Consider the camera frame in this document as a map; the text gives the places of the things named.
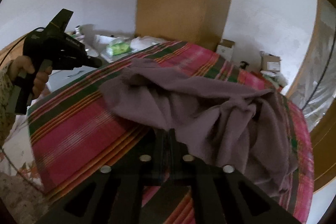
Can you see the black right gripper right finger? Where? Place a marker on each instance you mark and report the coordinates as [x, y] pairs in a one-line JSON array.
[[221, 195]]

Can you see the brown cardboard box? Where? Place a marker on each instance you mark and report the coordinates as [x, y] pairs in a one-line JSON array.
[[270, 63]]

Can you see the purple fleece sweater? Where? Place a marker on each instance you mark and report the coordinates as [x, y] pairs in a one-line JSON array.
[[220, 122]]

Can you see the wooden door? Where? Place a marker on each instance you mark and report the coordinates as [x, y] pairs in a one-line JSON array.
[[323, 135]]

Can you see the red green plaid blanket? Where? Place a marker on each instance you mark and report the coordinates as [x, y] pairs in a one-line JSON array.
[[71, 132]]

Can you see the green tissue pack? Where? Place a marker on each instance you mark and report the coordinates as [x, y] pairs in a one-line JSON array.
[[118, 48]]

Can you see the black pump bottle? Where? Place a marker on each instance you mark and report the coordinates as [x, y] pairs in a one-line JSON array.
[[244, 65]]

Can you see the person left hand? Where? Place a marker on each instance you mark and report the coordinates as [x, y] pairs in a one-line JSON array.
[[24, 64]]

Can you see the white cardboard box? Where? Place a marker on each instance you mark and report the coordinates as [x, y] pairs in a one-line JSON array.
[[226, 48]]

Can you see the patterned left sleeve forearm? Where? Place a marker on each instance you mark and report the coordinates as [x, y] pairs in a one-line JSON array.
[[6, 119]]

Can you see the plastic sheet doorway curtain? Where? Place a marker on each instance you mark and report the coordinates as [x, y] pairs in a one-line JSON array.
[[315, 90]]

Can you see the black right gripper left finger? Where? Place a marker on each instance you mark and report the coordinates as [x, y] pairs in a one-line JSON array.
[[115, 195]]

